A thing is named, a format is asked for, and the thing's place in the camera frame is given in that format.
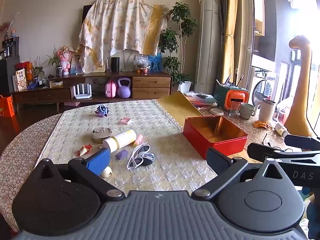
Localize small purple eraser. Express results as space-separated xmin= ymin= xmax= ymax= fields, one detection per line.
xmin=115 ymin=149 xmax=129 ymax=160

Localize lace tablecloth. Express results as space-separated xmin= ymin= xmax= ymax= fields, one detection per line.
xmin=0 ymin=100 xmax=315 ymax=233

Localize red and white candy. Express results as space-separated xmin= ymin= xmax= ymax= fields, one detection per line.
xmin=79 ymin=144 xmax=93 ymax=157

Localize dark framed eyeglasses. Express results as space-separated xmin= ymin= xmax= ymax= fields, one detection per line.
xmin=262 ymin=132 xmax=294 ymax=153

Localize round metal tin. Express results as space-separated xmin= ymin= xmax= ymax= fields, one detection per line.
xmin=91 ymin=127 xmax=113 ymax=144

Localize red tin box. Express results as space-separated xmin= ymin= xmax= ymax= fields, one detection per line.
xmin=183 ymin=116 xmax=249 ymax=160

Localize white plant pot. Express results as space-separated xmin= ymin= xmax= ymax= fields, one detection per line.
xmin=179 ymin=80 xmax=193 ymax=93

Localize pink toy suitcase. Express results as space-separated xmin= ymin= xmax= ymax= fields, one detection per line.
xmin=105 ymin=80 xmax=117 ymax=98

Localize pale green mug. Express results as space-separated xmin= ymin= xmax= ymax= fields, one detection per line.
xmin=239 ymin=102 xmax=260 ymax=120

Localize floral cloth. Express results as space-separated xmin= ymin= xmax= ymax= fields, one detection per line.
xmin=79 ymin=0 xmax=170 ymax=73

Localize yellow giraffe toy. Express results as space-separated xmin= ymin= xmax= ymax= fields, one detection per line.
xmin=284 ymin=35 xmax=314 ymax=138

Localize printed snack box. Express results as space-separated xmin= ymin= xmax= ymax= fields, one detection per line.
xmin=15 ymin=68 xmax=28 ymax=92

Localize white thermos cup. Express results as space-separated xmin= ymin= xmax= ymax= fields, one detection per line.
xmin=255 ymin=98 xmax=276 ymax=122

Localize clear drinking glass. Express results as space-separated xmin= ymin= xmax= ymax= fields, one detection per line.
xmin=229 ymin=102 xmax=240 ymax=117

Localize black television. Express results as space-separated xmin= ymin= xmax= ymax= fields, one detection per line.
xmin=83 ymin=4 xmax=93 ymax=30

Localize orange snack wrapper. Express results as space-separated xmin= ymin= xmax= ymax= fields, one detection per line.
xmin=253 ymin=120 xmax=273 ymax=130

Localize washing machine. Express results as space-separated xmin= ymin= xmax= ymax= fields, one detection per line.
xmin=250 ymin=66 xmax=278 ymax=108

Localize potted spider plant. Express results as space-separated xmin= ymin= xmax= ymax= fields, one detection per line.
xmin=46 ymin=45 xmax=64 ymax=77

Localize person's right hand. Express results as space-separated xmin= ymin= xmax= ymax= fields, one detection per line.
xmin=301 ymin=186 xmax=320 ymax=239

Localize purple kettlebell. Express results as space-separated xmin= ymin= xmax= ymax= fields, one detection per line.
xmin=117 ymin=77 xmax=132 ymax=98

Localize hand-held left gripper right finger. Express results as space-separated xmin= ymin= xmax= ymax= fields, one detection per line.
xmin=191 ymin=147 xmax=290 ymax=202

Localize quilted cream table mat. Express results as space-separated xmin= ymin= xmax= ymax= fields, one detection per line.
xmin=35 ymin=99 xmax=218 ymax=198

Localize orange paper bag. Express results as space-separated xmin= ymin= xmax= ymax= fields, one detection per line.
xmin=0 ymin=95 xmax=15 ymax=118

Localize yellow curtain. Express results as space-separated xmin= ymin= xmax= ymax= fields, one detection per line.
xmin=220 ymin=0 xmax=247 ymax=83

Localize white and yellow bottle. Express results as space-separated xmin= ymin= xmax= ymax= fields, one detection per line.
xmin=102 ymin=129 xmax=137 ymax=153

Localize blue picture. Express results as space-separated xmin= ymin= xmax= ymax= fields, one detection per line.
xmin=148 ymin=54 xmax=162 ymax=73

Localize orange and green box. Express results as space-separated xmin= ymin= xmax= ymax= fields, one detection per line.
xmin=214 ymin=79 xmax=250 ymax=110

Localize small potted plant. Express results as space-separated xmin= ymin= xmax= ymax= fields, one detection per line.
xmin=32 ymin=57 xmax=46 ymax=79

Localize black water dispenser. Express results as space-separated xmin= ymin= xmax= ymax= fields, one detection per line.
xmin=0 ymin=37 xmax=20 ymax=97

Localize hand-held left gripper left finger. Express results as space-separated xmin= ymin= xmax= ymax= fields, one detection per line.
xmin=35 ymin=148 xmax=125 ymax=202

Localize white sunglasses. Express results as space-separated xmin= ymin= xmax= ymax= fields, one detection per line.
xmin=127 ymin=142 xmax=156 ymax=170

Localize green indoor tree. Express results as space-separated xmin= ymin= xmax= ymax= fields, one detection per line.
xmin=158 ymin=2 xmax=198 ymax=85

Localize standing air conditioner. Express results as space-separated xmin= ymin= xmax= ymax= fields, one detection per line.
xmin=194 ymin=0 xmax=224 ymax=94

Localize purple spiky toy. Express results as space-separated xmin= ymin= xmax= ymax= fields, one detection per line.
xmin=95 ymin=105 xmax=110 ymax=118

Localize wooden TV cabinet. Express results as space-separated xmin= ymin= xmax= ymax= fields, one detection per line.
xmin=11 ymin=71 xmax=173 ymax=110

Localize small cream ball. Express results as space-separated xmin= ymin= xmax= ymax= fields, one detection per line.
xmin=101 ymin=166 xmax=114 ymax=178

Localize plastic bag with fruit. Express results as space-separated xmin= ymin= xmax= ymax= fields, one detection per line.
xmin=133 ymin=55 xmax=151 ymax=74

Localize white router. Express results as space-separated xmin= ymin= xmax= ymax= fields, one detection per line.
xmin=73 ymin=84 xmax=92 ymax=99

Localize stack of books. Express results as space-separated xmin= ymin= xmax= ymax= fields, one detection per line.
xmin=184 ymin=91 xmax=218 ymax=108

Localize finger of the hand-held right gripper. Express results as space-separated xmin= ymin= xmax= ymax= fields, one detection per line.
xmin=247 ymin=142 xmax=320 ymax=160
xmin=284 ymin=134 xmax=320 ymax=152

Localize clear pill bottle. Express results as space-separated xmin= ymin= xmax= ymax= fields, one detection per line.
xmin=272 ymin=122 xmax=289 ymax=138

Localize pink doll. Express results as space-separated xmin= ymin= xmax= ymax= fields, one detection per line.
xmin=57 ymin=45 xmax=72 ymax=75

